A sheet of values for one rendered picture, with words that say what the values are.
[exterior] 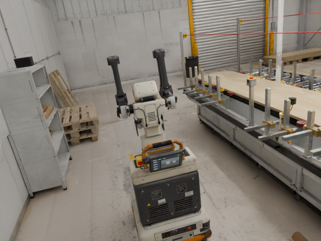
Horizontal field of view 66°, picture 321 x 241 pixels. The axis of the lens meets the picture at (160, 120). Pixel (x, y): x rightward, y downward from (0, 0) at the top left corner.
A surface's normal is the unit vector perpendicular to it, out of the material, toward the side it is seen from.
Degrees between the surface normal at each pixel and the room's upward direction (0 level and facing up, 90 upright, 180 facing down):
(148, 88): 48
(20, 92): 90
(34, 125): 90
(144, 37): 90
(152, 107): 82
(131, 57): 90
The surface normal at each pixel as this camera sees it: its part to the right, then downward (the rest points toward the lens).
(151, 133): 0.22, 0.18
